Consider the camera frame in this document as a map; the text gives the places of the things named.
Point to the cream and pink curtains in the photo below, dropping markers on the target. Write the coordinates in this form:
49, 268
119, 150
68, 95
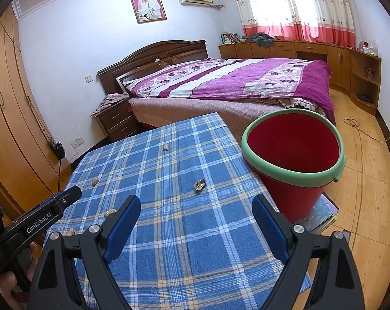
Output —
262, 6

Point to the dark grey cloth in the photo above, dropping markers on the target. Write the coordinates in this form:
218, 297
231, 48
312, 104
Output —
262, 39

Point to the wooden wardrobe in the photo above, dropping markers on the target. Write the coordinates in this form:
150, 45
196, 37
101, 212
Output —
11, 103

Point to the red and white container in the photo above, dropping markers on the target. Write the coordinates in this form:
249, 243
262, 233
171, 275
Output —
364, 46

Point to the red bucket with green rim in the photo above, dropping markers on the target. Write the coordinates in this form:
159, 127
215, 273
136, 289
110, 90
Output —
288, 200

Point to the person's left hand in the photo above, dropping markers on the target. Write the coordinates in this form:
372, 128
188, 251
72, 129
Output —
7, 284

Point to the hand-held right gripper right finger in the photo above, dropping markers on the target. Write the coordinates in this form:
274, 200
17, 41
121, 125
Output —
269, 229

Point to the black device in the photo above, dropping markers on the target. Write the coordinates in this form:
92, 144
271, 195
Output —
363, 97

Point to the wall light switch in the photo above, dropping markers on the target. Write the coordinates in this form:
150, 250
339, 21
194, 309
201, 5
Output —
88, 78

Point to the glass cup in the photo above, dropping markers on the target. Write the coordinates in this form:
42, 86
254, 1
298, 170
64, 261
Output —
370, 73

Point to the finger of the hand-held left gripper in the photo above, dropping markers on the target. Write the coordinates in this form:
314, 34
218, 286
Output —
67, 197

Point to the open peanut shell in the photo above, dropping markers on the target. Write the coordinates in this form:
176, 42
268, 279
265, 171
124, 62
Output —
200, 185

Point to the floral cloth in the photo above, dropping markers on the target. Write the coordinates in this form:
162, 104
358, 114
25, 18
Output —
112, 99

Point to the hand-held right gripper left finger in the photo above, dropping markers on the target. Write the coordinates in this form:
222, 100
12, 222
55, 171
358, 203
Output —
122, 229

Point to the bed with purple quilt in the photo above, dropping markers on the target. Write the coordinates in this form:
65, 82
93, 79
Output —
230, 77

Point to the dark cover book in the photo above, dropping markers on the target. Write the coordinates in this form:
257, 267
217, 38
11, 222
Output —
324, 213

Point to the framed wedding photo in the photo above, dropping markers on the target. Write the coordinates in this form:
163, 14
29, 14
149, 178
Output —
148, 6

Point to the wooden bed headboard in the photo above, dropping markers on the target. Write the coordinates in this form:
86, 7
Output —
149, 50

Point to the row of books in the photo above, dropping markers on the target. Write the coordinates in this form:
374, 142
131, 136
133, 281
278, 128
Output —
230, 37

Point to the wall socket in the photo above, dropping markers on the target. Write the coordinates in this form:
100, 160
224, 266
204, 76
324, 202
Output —
78, 142

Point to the wooden nightstand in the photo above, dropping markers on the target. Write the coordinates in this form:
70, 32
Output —
117, 122

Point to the long wooden cabinet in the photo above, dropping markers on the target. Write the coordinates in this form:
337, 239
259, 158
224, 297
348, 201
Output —
337, 61

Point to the mauve bed mattress cover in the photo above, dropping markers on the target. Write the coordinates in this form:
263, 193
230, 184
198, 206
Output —
169, 109

